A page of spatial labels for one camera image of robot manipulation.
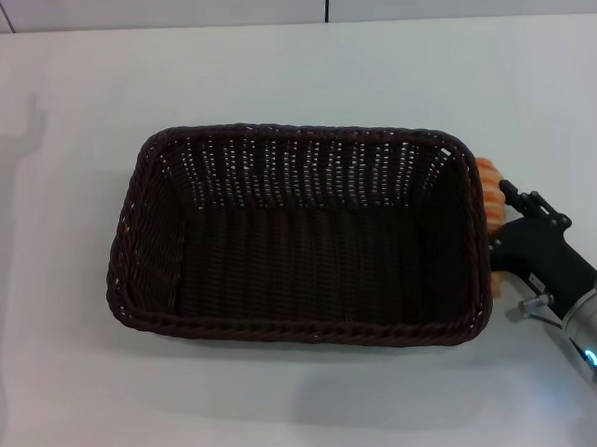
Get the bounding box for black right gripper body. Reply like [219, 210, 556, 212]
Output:
[486, 210, 597, 321]

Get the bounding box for orange striped spiral bread roll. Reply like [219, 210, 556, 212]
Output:
[473, 154, 515, 301]

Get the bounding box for dark brown woven wicker basket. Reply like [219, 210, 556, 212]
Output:
[96, 107, 500, 368]

